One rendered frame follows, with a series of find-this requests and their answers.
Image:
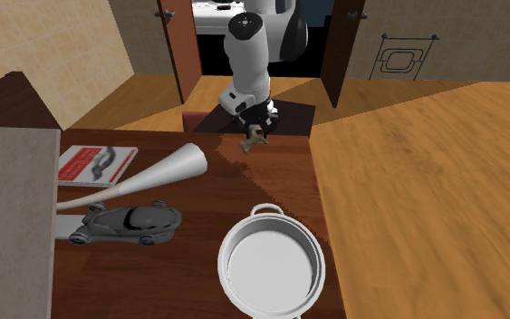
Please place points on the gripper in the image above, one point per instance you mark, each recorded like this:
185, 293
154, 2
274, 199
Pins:
256, 116

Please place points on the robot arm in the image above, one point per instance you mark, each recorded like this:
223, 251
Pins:
248, 57

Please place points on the small tan curved object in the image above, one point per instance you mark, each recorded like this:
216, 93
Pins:
251, 142

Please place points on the dark robot stand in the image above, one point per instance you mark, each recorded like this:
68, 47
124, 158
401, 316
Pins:
294, 119

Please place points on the white cone-shaped horn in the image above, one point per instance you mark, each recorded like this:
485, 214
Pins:
175, 170

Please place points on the white appliance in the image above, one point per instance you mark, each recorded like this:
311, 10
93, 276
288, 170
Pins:
212, 17

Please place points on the grey toy car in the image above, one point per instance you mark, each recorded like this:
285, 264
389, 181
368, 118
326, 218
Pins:
135, 223

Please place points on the dark brown wooden table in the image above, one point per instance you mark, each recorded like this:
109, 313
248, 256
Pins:
192, 274

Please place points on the red and white book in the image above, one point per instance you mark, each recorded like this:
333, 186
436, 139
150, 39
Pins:
82, 165

